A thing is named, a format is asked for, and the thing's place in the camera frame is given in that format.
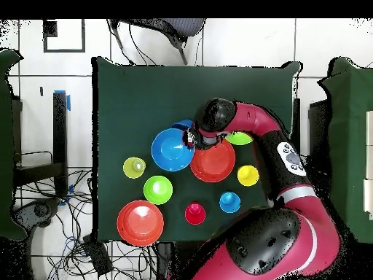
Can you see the large light blue bowl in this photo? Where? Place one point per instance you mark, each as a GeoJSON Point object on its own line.
{"type": "Point", "coordinates": [172, 151]}

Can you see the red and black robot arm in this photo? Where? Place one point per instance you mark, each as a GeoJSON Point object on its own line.
{"type": "Point", "coordinates": [306, 221]}

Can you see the small dark blue bowl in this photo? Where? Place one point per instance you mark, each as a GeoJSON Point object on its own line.
{"type": "Point", "coordinates": [182, 124]}

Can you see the orange bowl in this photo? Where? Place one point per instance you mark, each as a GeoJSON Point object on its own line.
{"type": "Point", "coordinates": [140, 223]}
{"type": "Point", "coordinates": [214, 163]}

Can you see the large green bowl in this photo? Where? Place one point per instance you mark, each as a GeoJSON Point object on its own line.
{"type": "Point", "coordinates": [240, 139]}

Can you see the small green bowl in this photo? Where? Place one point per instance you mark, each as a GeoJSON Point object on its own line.
{"type": "Point", "coordinates": [158, 190]}

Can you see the dark green tablecloth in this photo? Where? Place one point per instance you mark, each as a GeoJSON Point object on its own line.
{"type": "Point", "coordinates": [145, 96]}

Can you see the translucent yellow cup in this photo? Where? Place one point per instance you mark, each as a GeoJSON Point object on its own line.
{"type": "Point", "coordinates": [134, 167]}

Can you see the opaque yellow cup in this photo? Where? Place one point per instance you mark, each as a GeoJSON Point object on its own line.
{"type": "Point", "coordinates": [248, 176]}

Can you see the light blue cup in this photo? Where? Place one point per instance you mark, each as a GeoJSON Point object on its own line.
{"type": "Point", "coordinates": [230, 202]}

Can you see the red cup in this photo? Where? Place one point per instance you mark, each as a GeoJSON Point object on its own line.
{"type": "Point", "coordinates": [195, 214]}

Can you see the grey office chair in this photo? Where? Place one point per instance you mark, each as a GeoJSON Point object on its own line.
{"type": "Point", "coordinates": [180, 26]}

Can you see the blue tape strip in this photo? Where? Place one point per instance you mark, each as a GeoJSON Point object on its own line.
{"type": "Point", "coordinates": [68, 103]}

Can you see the black metal stand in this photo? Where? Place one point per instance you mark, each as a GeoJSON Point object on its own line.
{"type": "Point", "coordinates": [60, 131]}

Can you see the black power strip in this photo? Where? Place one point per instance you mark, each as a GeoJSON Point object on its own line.
{"type": "Point", "coordinates": [97, 256]}

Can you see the green table cloth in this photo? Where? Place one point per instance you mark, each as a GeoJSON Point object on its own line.
{"type": "Point", "coordinates": [349, 145]}
{"type": "Point", "coordinates": [5, 145]}

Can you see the black chair base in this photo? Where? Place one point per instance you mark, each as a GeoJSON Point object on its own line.
{"type": "Point", "coordinates": [38, 211]}

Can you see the black square frame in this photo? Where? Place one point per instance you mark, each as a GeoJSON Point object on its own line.
{"type": "Point", "coordinates": [50, 29]}

